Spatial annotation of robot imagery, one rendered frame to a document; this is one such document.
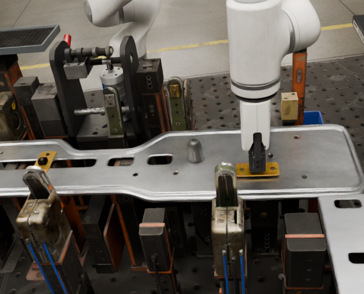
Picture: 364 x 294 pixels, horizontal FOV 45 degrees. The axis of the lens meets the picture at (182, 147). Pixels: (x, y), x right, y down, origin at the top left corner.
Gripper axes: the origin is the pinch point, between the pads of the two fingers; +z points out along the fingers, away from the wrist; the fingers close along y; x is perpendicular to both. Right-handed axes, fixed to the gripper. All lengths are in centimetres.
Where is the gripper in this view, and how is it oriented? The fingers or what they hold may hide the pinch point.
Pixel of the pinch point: (256, 158)
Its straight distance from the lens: 87.4
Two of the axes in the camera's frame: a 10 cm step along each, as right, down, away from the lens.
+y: -0.9, 6.0, -7.9
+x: 9.9, -0.4, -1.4
